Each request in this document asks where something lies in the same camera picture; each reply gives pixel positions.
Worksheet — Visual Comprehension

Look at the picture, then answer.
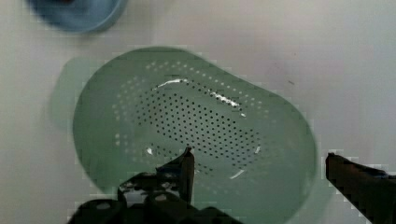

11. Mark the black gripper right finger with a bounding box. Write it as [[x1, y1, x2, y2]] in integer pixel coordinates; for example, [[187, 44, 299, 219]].
[[325, 153, 396, 224]]

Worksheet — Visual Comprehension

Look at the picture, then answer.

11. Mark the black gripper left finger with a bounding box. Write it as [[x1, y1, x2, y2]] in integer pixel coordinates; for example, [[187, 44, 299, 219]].
[[117, 147, 195, 205]]

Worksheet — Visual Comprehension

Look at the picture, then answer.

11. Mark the green oval strainer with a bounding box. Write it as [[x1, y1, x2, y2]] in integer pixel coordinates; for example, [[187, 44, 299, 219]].
[[49, 47, 324, 224]]

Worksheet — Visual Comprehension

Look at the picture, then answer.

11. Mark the blue bowl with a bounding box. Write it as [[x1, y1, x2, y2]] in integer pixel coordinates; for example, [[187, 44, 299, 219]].
[[24, 0, 129, 34]]

